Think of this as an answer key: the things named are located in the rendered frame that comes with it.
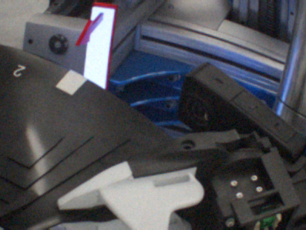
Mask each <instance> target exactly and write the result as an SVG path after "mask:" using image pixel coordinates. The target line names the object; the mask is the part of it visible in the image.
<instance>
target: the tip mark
mask: <svg viewBox="0 0 306 230"><path fill-rule="evenodd" d="M86 80H87V78H85V77H84V76H80V75H79V74H78V73H75V72H74V71H72V70H70V71H68V73H67V74H66V75H65V76H64V78H62V79H61V81H60V83H59V84H58V85H57V87H58V88H60V89H62V90H64V91H65V92H67V93H70V94H73V93H74V92H75V91H76V90H77V89H78V88H80V87H81V85H82V84H83V83H84V82H85V81H86Z"/></svg>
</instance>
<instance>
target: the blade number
mask: <svg viewBox="0 0 306 230"><path fill-rule="evenodd" d="M32 67H33V66H30V65H27V64H25V63H22V62H19V61H15V62H14V64H13V65H12V68H11V69H10V70H9V71H8V74H7V76H6V77H8V78H11V79H13V80H15V81H16V80H17V81H19V82H23V80H24V79H25V78H26V77H27V75H28V73H29V72H30V70H31V69H32Z"/></svg>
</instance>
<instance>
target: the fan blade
mask: <svg viewBox="0 0 306 230"><path fill-rule="evenodd" d="M15 61H19V62H22V63H25V64H27V65H30V66H33V67H32V69H31V70H30V72H29V73H28V75H27V77H26V78H25V79H24V80H23V82H19V81H17V80H16V81H15V80H13V79H11V78H8V77H6V76H7V74H8V71H9V70H10V69H11V68H12V65H13V64H14V62H15ZM68 71H70V69H69V68H66V67H64V66H62V65H59V64H58V63H56V62H53V61H52V60H49V59H46V58H44V57H41V56H38V55H36V54H34V53H33V54H32V53H31V52H28V51H27V52H26V51H25V50H24V51H23V50H22V49H17V48H14V47H11V46H6V45H2V44H0V227H1V228H3V229H4V230H46V229H50V228H53V227H55V226H57V225H61V224H63V223H65V222H67V221H70V220H72V219H74V218H78V217H80V216H82V215H85V214H88V213H90V212H93V211H96V210H97V209H101V208H104V207H106V205H105V204H104V205H97V206H94V207H93V208H88V209H87V210H85V209H83V210H72V211H70V210H69V211H61V210H59V208H58V205H57V201H58V200H59V199H60V198H61V197H62V196H64V195H66V194H67V193H69V192H70V191H72V190H74V189H76V188H78V186H80V185H82V184H84V183H86V182H87V181H88V180H91V179H92V178H94V177H95V176H96V175H99V174H100V173H101V172H104V171H105V170H107V169H110V168H111V167H113V166H116V165H118V164H121V163H123V162H126V160H127V159H128V157H129V156H133V155H135V154H138V153H140V152H143V151H145V150H147V149H151V148H153V147H156V146H159V145H160V144H163V143H166V142H167V141H170V140H173V138H172V137H171V136H170V135H168V134H167V133H166V132H164V131H163V130H162V129H161V128H160V127H159V126H157V125H156V124H155V123H153V122H152V121H151V120H149V119H148V118H146V117H145V116H144V115H143V114H142V113H141V112H139V111H138V110H136V109H135V108H133V107H131V106H130V105H129V104H128V103H126V102H124V101H123V100H121V99H120V98H119V97H117V96H115V95H113V94H112V93H111V92H110V91H108V90H106V89H104V88H102V87H101V86H100V85H99V84H97V83H94V82H93V81H91V80H90V79H87V80H86V81H85V82H84V83H83V84H82V85H81V87H80V88H78V89H77V90H76V91H75V92H74V93H73V94H70V93H67V92H65V91H64V90H62V89H60V88H58V87H57V85H58V84H59V83H60V81H61V79H62V78H64V76H65V75H66V74H67V73H68Z"/></svg>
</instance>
